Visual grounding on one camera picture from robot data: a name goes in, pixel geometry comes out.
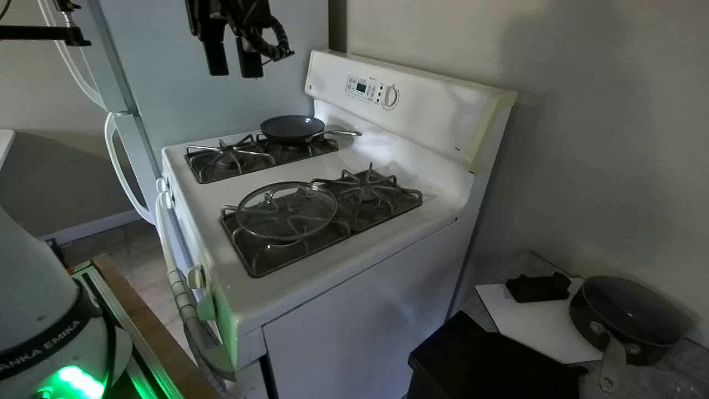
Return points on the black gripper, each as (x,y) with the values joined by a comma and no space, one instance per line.
(211,17)

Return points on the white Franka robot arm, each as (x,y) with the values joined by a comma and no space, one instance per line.
(36,295)

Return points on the grey frying pan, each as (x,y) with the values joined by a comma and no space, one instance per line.
(291,128)

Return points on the white refrigerator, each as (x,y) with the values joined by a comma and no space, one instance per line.
(185,81)

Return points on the black burner grate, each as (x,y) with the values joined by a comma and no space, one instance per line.
(228,159)
(367,202)

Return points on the wooden board edge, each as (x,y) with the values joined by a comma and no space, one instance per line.
(156,334)

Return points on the white gas stove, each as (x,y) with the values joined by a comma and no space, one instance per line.
(384,312)

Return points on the small black flat object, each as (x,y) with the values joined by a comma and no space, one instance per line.
(536,288)

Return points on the black bin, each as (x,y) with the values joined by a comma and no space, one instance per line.
(488,362)

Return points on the white flat board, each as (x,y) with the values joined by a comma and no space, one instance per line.
(538,324)

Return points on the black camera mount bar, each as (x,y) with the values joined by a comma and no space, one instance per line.
(39,35)

